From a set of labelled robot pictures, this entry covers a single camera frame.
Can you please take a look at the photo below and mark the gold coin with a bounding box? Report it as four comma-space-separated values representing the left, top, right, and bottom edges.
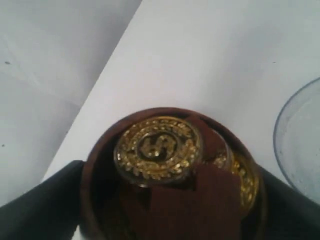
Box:
113, 116, 204, 188

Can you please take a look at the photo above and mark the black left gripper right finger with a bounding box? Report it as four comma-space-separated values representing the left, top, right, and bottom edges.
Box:
254, 165, 320, 240

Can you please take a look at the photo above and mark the brown wooden block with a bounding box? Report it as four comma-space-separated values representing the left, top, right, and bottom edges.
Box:
149, 114, 242, 240

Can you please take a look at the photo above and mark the brown wooden cup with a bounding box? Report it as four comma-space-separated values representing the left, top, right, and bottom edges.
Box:
80, 107, 260, 240

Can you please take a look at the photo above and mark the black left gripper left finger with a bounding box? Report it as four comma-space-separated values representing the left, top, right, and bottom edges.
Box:
0, 160, 84, 240

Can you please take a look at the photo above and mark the clear plastic measuring jar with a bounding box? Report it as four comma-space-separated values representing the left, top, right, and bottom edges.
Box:
273, 78, 320, 202

